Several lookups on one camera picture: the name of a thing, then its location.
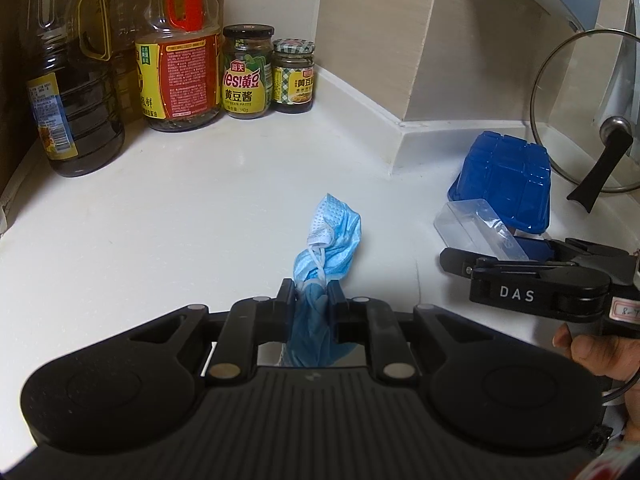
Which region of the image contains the yellow handle oil bottle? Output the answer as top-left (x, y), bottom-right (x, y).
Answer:
top-left (77, 0), bottom-right (146, 126)

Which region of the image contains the blue face mask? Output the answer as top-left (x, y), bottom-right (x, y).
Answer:
top-left (285, 192), bottom-right (363, 370)

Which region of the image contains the blue plastic tray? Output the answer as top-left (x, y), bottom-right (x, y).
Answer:
top-left (447, 131), bottom-right (552, 235)

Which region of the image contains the person's right hand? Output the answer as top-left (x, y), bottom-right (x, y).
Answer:
top-left (552, 322), bottom-right (640, 381)

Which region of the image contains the glass pot lid black handle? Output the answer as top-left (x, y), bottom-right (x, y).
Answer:
top-left (530, 27), bottom-right (640, 213)

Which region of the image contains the dark oil bottle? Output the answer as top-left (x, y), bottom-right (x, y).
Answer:
top-left (20, 0), bottom-right (126, 178)

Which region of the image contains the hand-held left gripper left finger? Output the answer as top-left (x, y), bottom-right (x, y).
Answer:
top-left (130, 278), bottom-right (297, 381)

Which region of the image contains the clear plastic container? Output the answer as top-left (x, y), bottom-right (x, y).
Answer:
top-left (433, 199), bottom-right (531, 262)

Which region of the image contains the green label sauce jar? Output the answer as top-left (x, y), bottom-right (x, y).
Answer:
top-left (221, 24), bottom-right (275, 120)

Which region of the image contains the small checkered lid jar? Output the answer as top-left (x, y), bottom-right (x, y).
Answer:
top-left (272, 38), bottom-right (317, 115)

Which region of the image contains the red label oil bottle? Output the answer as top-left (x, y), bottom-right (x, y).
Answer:
top-left (134, 0), bottom-right (223, 133)

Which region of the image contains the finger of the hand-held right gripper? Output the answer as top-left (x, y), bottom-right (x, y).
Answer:
top-left (440, 246), bottom-right (613, 322)
top-left (515, 237), bottom-right (636, 281)

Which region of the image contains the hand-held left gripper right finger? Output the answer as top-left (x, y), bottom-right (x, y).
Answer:
top-left (327, 280), bottom-right (496, 381)

